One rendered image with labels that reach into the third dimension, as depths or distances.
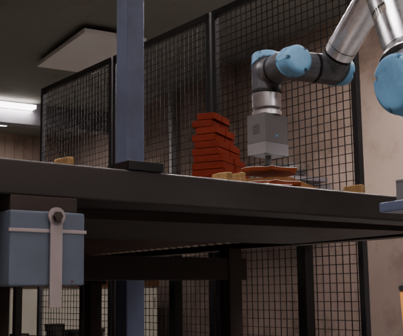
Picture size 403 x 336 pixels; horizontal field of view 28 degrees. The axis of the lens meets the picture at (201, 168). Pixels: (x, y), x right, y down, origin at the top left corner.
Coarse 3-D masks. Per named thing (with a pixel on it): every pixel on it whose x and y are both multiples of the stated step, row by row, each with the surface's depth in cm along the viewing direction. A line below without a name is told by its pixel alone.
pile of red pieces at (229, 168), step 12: (204, 120) 278; (216, 120) 279; (228, 120) 288; (204, 132) 277; (216, 132) 275; (228, 132) 285; (204, 144) 276; (216, 144) 274; (228, 144) 281; (204, 156) 275; (216, 156) 273; (228, 156) 281; (192, 168) 276; (204, 168) 274; (216, 168) 273; (228, 168) 276; (240, 168) 287
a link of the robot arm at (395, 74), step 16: (368, 0) 162; (384, 0) 158; (400, 0) 157; (384, 16) 157; (400, 16) 155; (384, 32) 156; (400, 32) 154; (384, 48) 156; (400, 48) 151; (384, 64) 151; (400, 64) 148; (384, 80) 152; (400, 80) 148; (384, 96) 152; (400, 96) 148; (400, 112) 149
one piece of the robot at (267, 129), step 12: (252, 120) 201; (264, 120) 198; (276, 120) 201; (252, 132) 201; (264, 132) 198; (276, 132) 200; (252, 144) 200; (264, 144) 197; (276, 144) 200; (252, 156) 201; (264, 156) 202; (276, 156) 202
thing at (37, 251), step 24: (0, 216) 128; (24, 216) 127; (48, 216) 129; (72, 216) 132; (0, 240) 128; (24, 240) 127; (48, 240) 129; (72, 240) 132; (0, 264) 127; (24, 264) 126; (48, 264) 129; (72, 264) 131
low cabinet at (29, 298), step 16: (32, 288) 818; (48, 288) 827; (64, 288) 836; (144, 288) 882; (32, 304) 814; (64, 304) 832; (144, 304) 879; (32, 320) 812; (64, 320) 829; (144, 320) 876
